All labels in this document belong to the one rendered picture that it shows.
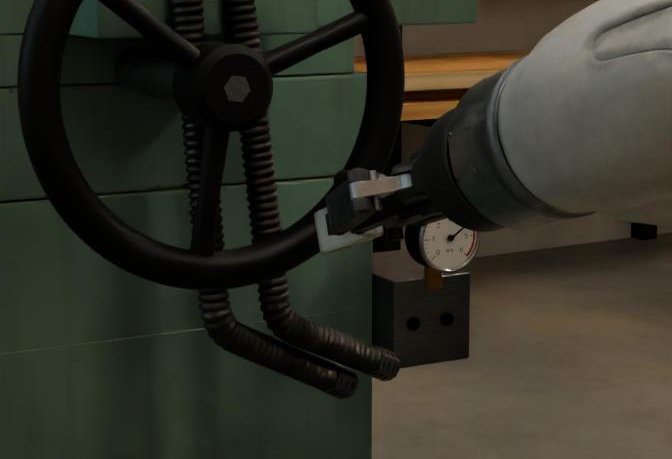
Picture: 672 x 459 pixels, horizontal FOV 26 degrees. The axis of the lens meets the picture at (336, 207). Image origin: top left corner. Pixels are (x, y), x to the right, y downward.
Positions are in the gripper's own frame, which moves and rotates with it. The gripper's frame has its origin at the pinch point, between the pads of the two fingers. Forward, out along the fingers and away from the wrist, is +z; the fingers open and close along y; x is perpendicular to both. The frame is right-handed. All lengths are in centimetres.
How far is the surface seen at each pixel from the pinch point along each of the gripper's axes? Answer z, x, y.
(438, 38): 264, -91, -180
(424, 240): 19.6, -0.8, -17.5
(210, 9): 9.7, -18.5, 3.4
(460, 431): 157, 19, -100
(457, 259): 20.3, 1.1, -20.8
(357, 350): 17.8, 7.8, -8.4
